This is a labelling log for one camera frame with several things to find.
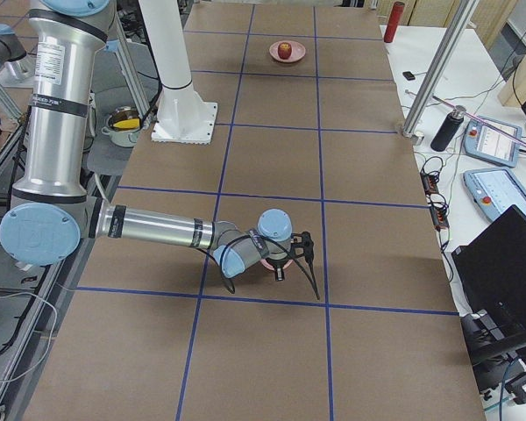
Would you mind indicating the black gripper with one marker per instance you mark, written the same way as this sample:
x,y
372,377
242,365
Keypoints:
x,y
279,266

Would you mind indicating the small black square device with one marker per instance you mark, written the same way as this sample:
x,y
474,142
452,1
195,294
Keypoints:
x,y
408,75

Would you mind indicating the teach pendant tablet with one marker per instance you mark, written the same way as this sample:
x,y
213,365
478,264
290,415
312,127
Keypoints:
x,y
485,143
494,190

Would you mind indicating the black water bottle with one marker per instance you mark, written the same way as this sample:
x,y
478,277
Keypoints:
x,y
448,129

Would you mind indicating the black orange usb hub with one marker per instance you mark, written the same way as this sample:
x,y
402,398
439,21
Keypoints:
x,y
429,183

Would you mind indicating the far teach pendant tablet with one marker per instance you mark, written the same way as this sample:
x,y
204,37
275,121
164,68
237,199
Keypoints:
x,y
485,143

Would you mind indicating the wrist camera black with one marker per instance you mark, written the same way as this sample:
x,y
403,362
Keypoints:
x,y
303,246

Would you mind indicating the pink plate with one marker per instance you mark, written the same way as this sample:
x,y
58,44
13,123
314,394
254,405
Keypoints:
x,y
298,51

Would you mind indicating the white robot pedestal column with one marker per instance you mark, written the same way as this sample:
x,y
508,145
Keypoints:
x,y
182,115

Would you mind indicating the white pot with yellow item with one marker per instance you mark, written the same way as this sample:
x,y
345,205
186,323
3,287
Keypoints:
x,y
122,126

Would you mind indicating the red apple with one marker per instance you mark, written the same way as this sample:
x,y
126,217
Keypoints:
x,y
284,51

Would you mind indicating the metal rod stand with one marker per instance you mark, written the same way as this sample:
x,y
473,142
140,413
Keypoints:
x,y
481,121

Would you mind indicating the aluminium frame post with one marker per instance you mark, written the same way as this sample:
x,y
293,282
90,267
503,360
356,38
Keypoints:
x,y
439,62

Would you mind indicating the near teach pendant tablet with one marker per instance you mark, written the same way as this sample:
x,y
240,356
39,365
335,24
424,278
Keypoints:
x,y
494,190

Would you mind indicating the pink bowl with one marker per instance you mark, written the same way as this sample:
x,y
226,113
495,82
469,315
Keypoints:
x,y
276,264

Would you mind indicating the red cylinder bottle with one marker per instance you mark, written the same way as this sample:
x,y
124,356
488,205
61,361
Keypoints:
x,y
393,21

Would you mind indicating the black laptop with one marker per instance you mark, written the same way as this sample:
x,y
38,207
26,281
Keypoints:
x,y
492,268

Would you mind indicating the black monitor stand clamp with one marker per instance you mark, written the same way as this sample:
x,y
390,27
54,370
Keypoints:
x,y
492,343

